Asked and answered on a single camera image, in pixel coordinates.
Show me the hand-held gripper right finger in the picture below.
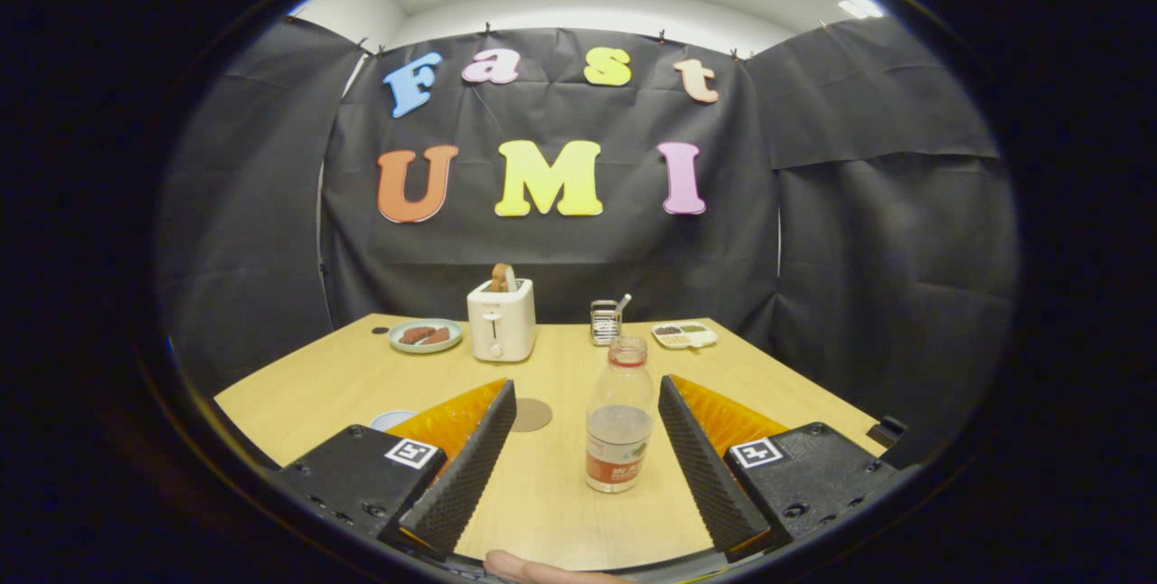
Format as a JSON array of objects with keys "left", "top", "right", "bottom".
[{"left": 657, "top": 374, "right": 916, "bottom": 558}]

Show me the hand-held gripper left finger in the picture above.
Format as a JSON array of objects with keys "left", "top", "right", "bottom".
[{"left": 269, "top": 378, "right": 518, "bottom": 562}]

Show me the round brown coaster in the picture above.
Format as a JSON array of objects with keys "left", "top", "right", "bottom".
[{"left": 509, "top": 398, "right": 554, "bottom": 434}]

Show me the clear plastic juice bottle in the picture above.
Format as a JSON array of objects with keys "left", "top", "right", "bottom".
[{"left": 585, "top": 336, "right": 655, "bottom": 495}]

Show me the wooden table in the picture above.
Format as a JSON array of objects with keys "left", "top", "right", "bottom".
[{"left": 214, "top": 314, "right": 891, "bottom": 571}]

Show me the pale green plate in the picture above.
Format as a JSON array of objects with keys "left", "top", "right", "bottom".
[{"left": 389, "top": 318, "right": 464, "bottom": 355}]

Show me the white divided tray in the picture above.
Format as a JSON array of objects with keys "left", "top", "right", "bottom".
[{"left": 651, "top": 321, "right": 719, "bottom": 351}]

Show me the white toaster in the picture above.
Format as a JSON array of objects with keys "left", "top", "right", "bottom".
[{"left": 466, "top": 278, "right": 537, "bottom": 363}]

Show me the small black object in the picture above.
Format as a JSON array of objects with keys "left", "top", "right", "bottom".
[{"left": 866, "top": 416, "right": 909, "bottom": 449}]

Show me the black backdrop cloth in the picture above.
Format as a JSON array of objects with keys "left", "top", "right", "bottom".
[{"left": 155, "top": 14, "right": 1021, "bottom": 458}]

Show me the metal wire basket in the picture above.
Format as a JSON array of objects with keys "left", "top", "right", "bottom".
[{"left": 590, "top": 299, "right": 623, "bottom": 347}]

